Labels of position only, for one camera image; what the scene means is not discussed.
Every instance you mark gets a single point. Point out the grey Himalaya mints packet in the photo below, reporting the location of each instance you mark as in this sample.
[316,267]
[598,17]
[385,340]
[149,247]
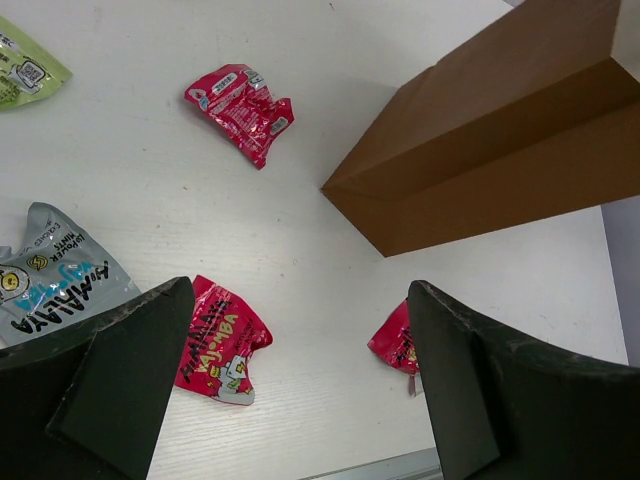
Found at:
[59,277]

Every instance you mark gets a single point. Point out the red Himalaya Vajomba packet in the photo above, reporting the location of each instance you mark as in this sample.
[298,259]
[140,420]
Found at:
[223,335]

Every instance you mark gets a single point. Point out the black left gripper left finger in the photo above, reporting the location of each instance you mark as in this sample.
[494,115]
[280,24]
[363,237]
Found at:
[88,401]

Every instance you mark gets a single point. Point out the light green snack packet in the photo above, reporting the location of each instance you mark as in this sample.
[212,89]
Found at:
[29,72]

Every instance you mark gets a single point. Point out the red snack packet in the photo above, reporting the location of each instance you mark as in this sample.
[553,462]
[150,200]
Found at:
[393,344]
[236,98]

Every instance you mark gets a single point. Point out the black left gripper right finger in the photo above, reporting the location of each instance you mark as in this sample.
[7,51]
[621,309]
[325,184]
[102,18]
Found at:
[505,405]

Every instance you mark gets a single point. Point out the brown paper bag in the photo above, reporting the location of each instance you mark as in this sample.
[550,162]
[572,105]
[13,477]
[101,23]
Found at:
[535,116]

